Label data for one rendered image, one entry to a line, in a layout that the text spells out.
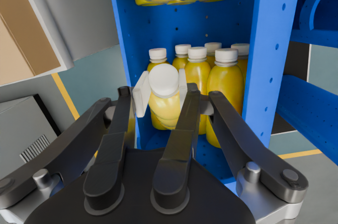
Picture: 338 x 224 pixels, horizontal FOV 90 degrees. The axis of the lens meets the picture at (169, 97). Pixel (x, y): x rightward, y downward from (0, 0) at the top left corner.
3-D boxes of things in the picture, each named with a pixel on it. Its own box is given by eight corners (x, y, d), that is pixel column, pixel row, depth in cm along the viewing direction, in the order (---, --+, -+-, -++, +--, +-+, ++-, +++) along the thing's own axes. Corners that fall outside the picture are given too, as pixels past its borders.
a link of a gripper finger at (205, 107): (187, 102, 14) (224, 100, 14) (185, 82, 19) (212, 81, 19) (188, 117, 15) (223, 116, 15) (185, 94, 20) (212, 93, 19)
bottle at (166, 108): (186, 100, 41) (187, 54, 23) (190, 129, 38) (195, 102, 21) (157, 103, 41) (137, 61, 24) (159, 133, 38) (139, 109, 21)
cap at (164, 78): (177, 67, 23) (176, 59, 21) (181, 93, 22) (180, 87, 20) (149, 70, 23) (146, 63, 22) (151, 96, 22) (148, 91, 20)
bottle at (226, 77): (239, 153, 34) (250, 60, 26) (203, 149, 36) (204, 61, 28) (237, 133, 40) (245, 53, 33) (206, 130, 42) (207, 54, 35)
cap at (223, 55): (238, 60, 28) (239, 49, 28) (214, 60, 29) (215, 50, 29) (237, 55, 32) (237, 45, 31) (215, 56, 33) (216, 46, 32)
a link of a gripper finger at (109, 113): (132, 121, 15) (99, 122, 15) (141, 97, 20) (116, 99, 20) (129, 105, 15) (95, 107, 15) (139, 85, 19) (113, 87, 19)
